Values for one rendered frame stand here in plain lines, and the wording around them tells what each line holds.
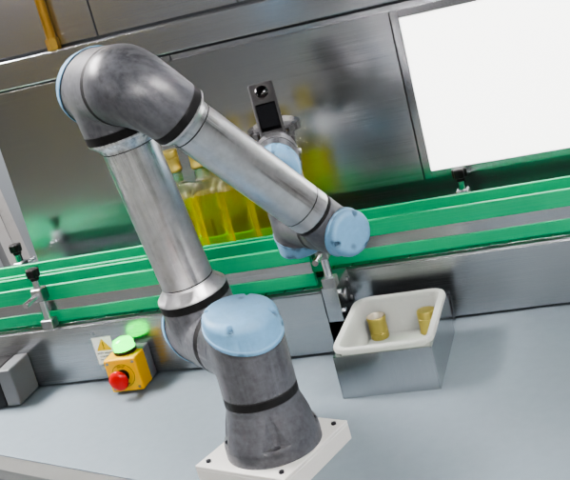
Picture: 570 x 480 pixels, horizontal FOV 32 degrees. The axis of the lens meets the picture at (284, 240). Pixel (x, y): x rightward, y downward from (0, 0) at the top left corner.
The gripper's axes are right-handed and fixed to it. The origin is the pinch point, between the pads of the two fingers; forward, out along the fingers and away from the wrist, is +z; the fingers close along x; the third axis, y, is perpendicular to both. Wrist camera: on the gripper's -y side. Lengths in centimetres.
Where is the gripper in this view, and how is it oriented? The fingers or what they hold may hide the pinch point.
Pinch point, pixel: (273, 120)
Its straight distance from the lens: 194.6
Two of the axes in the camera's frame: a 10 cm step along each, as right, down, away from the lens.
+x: 9.7, -2.4, -0.6
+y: 2.4, 9.3, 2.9
